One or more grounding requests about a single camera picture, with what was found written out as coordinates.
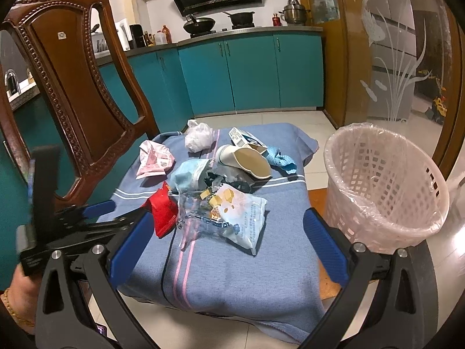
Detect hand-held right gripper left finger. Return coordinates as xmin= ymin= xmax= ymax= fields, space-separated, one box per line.
xmin=34 ymin=209 xmax=160 ymax=349

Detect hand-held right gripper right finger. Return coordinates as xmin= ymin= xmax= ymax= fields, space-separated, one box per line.
xmin=303 ymin=207 xmax=429 ymax=349

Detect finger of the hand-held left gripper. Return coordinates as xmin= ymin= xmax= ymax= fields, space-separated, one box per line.
xmin=71 ymin=210 xmax=146 ymax=260
xmin=78 ymin=200 xmax=117 ymax=223

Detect red snack wrapper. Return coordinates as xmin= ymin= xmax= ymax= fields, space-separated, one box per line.
xmin=141 ymin=182 xmax=179 ymax=238

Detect clear plastic bag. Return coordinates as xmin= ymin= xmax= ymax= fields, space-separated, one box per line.
xmin=176 ymin=185 xmax=233 ymax=251

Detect white lattice waste basket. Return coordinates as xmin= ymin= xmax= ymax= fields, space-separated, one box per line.
xmin=323 ymin=123 xmax=451 ymax=255

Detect white and yellow snack packet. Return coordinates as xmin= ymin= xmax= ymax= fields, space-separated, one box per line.
xmin=203 ymin=184 xmax=268 ymax=257

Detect dark wrapper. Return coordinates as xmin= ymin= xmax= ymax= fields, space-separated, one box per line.
xmin=203 ymin=169 xmax=253 ymax=193

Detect white paper cup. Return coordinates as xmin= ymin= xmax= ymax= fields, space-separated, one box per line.
xmin=215 ymin=144 xmax=273 ymax=180

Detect person's left hand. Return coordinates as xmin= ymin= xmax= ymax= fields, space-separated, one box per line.
xmin=8 ymin=266 xmax=43 ymax=325

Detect pink snack wrapper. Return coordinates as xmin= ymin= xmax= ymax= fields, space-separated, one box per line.
xmin=135 ymin=140 xmax=176 ymax=180

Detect crumpled blue cloth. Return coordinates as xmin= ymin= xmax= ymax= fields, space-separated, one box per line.
xmin=263 ymin=145 xmax=296 ymax=175

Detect blue striped blanket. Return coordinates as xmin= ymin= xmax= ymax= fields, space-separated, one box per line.
xmin=96 ymin=122 xmax=326 ymax=335

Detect carved wooden chair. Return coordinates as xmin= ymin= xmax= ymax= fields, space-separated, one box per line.
xmin=0 ymin=0 xmax=160 ymax=204

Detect crumpled white plastic bag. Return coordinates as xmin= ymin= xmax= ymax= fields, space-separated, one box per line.
xmin=185 ymin=119 xmax=213 ymax=152

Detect white and blue carton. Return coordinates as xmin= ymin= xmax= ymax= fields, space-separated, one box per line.
xmin=228 ymin=127 xmax=267 ymax=154

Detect white kitchen appliance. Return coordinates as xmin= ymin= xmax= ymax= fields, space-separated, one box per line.
xmin=115 ymin=18 xmax=131 ymax=51

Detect black kitchen appliance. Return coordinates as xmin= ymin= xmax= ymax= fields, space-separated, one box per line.
xmin=129 ymin=24 xmax=143 ymax=49

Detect yellow toy truck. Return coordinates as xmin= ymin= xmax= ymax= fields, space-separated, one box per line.
xmin=430 ymin=87 xmax=450 ymax=121

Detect teal kitchen cabinets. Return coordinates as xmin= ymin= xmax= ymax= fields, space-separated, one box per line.
xmin=96 ymin=29 xmax=325 ymax=135

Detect black wok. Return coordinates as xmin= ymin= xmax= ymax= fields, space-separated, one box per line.
xmin=183 ymin=14 xmax=217 ymax=36

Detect frosted glass sliding door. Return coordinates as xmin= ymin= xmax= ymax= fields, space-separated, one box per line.
xmin=327 ymin=0 xmax=465 ymax=168

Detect black cooking pot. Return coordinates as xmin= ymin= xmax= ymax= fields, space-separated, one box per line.
xmin=222 ymin=10 xmax=255 ymax=29

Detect steel stock pot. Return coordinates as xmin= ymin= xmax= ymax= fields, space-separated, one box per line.
xmin=278 ymin=0 xmax=311 ymax=26

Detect wooden glass-front cabinet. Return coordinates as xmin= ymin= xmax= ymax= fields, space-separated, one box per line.
xmin=294 ymin=0 xmax=349 ymax=128

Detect black cable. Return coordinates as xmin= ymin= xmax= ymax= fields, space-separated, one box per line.
xmin=160 ymin=222 xmax=178 ymax=306

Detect gold bracelet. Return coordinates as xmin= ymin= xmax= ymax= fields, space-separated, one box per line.
xmin=3 ymin=287 xmax=35 ymax=328

